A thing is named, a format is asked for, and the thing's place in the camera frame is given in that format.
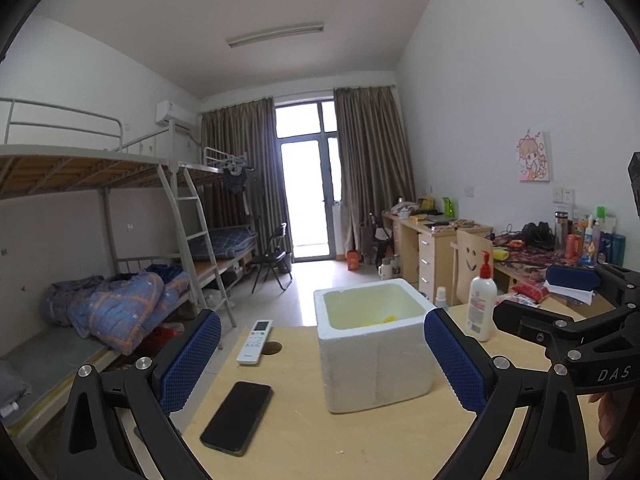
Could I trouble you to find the white metal bunk bed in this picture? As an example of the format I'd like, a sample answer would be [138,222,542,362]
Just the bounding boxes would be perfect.
[172,147,261,311]
[0,97,201,441]

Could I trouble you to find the white lotion pump bottle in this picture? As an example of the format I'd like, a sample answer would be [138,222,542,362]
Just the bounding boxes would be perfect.
[466,251,498,342]

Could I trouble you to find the white air conditioner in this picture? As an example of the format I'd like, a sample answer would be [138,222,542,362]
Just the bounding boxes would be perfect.
[155,101,196,134]

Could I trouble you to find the glass balcony door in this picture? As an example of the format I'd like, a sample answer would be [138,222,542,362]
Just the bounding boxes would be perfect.
[274,101,343,263]

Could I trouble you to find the white remote control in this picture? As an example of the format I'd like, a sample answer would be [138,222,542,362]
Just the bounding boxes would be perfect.
[236,319,275,366]

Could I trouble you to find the desk with patterned cloth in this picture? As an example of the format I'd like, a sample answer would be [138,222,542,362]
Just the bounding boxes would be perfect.
[450,232,626,318]

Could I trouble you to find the red bag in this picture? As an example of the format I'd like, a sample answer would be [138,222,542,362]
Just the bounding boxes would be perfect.
[145,324,186,346]

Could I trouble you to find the folded dark blue quilt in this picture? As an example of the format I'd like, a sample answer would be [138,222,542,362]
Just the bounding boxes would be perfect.
[187,225,258,261]

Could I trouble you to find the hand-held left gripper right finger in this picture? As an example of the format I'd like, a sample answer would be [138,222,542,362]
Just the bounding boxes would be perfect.
[424,308,601,480]

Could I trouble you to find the ceiling tube light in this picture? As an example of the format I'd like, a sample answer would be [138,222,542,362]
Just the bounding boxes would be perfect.
[226,21,325,49]

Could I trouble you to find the large red snack packet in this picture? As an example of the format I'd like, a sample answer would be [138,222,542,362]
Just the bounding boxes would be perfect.
[512,280,551,303]

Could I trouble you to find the wooden chair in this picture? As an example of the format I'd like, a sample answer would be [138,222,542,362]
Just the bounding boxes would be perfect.
[452,230,496,306]

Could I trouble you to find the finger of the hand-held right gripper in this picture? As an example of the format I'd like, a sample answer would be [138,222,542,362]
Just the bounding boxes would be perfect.
[545,264,633,311]
[492,299,581,361]

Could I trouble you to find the person's right hand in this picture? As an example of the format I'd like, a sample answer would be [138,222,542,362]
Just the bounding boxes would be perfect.
[596,390,626,456]

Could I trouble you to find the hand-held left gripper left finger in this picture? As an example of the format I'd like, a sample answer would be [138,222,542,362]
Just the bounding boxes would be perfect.
[56,308,222,480]

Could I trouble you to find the white bed ladder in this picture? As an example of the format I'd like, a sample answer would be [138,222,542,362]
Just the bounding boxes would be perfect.
[157,162,238,328]

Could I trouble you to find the blue checked quilt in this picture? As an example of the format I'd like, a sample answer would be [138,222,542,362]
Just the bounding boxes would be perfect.
[40,265,191,353]

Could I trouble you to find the brown curtain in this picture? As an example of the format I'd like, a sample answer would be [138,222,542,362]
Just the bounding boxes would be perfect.
[333,86,417,261]
[200,96,277,261]

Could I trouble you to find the printed paper sheets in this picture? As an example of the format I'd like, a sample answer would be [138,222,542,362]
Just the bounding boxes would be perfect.
[542,280,598,307]

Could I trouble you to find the black folding chair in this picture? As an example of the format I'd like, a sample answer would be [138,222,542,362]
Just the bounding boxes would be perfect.
[250,222,293,293]

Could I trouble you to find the black smartphone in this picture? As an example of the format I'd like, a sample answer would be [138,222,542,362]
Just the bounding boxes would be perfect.
[200,381,274,457]

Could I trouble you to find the black headphones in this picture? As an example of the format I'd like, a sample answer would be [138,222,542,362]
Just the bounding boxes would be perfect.
[521,221,556,248]

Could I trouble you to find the wooden desk with drawers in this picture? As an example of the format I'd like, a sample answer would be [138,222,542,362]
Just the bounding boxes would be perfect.
[382,210,493,303]

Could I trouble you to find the row of toiletry bottles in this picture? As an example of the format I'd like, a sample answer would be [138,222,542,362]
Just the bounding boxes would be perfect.
[552,204,627,267]

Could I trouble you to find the dark hanging clothes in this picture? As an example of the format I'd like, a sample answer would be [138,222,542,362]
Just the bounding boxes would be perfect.
[217,155,253,193]

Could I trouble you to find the white foam box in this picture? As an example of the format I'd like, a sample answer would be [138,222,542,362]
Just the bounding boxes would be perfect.
[313,278,438,415]

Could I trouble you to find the pink cartoon wall poster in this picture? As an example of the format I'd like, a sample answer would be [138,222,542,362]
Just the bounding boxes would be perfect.
[515,130,552,182]

